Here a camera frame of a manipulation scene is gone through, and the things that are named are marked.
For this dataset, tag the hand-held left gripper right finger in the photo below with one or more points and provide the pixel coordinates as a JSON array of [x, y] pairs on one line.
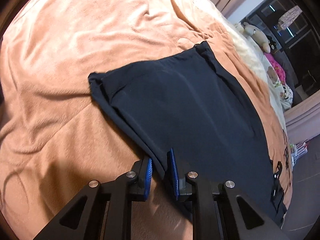
[[173, 172]]

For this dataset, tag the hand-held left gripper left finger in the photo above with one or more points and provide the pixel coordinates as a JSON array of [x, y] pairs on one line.
[[149, 175]]

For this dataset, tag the black pants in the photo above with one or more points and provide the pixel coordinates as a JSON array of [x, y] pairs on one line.
[[187, 100]]

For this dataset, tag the striped box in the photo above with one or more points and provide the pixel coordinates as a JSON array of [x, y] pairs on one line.
[[300, 151]]

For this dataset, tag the bear print pillow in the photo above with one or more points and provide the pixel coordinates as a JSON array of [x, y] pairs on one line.
[[273, 76]]

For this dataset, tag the cream quilt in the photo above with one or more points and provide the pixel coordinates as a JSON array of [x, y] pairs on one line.
[[246, 52]]

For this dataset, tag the orange fleece blanket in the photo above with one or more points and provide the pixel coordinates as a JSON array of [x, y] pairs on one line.
[[75, 55]]

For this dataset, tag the pink plush toy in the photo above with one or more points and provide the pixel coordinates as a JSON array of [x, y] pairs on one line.
[[275, 66]]

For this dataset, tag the beige plush bear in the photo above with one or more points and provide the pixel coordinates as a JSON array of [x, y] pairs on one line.
[[257, 36]]

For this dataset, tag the black and white plush toy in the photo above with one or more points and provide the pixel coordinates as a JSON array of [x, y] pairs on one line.
[[272, 44]]

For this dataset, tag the dark glass window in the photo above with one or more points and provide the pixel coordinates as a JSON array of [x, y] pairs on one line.
[[300, 55]]

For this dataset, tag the floral hanging garment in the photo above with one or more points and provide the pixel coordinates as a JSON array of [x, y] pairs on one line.
[[290, 16]]

